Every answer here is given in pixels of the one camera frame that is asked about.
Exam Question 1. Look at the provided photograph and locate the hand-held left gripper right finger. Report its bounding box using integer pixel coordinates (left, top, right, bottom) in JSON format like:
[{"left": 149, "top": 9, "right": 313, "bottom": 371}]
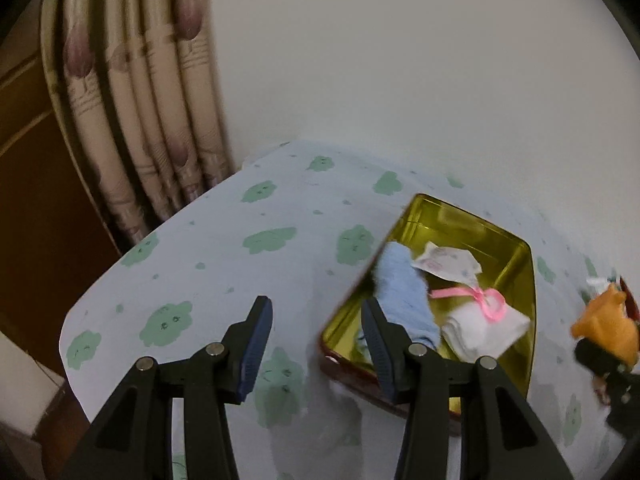
[{"left": 361, "top": 298, "right": 576, "bottom": 480}]

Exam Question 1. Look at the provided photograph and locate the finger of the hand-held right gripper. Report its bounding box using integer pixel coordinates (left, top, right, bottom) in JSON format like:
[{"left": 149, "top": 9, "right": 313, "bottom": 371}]
[{"left": 574, "top": 339, "right": 640, "bottom": 448}]

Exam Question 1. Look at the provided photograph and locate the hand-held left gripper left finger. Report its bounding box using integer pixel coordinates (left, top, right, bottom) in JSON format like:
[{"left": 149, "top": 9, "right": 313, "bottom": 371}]
[{"left": 60, "top": 295, "right": 274, "bottom": 480}]

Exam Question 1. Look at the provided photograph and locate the light blue towel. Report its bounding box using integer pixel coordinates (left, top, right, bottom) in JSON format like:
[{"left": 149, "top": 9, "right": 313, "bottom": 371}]
[{"left": 372, "top": 242, "right": 441, "bottom": 348}]

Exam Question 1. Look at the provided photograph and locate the orange plush bear toy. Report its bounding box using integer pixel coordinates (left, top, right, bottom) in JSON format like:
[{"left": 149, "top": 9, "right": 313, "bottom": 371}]
[{"left": 571, "top": 282, "right": 640, "bottom": 376}]

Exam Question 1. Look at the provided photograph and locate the white cloth with pink ribbon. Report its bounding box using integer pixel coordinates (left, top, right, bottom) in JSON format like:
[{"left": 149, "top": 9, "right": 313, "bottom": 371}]
[{"left": 430, "top": 285, "right": 531, "bottom": 363}]

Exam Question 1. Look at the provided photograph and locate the red plush toy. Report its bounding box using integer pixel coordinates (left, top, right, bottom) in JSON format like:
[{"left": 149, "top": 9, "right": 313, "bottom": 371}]
[{"left": 619, "top": 275, "right": 640, "bottom": 322}]

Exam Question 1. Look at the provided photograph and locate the floral print paper packet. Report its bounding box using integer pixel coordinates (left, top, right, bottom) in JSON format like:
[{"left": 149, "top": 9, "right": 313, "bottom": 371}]
[{"left": 411, "top": 241, "right": 483, "bottom": 281}]

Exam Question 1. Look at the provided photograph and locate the red and gold tin box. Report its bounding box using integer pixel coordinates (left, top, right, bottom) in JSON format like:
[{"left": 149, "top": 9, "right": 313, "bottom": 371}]
[{"left": 319, "top": 192, "right": 538, "bottom": 436}]

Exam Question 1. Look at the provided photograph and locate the green cloud print tablecloth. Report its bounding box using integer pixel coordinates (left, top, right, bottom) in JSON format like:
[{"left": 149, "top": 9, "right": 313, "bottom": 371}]
[{"left": 60, "top": 140, "right": 640, "bottom": 480}]

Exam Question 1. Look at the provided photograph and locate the brown wooden door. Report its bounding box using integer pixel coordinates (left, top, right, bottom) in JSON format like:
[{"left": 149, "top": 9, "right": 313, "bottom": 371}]
[{"left": 0, "top": 0, "right": 126, "bottom": 361}]

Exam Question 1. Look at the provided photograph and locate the beige floral curtain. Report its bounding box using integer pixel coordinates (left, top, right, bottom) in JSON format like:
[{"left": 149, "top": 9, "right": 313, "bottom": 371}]
[{"left": 40, "top": 0, "right": 236, "bottom": 256}]

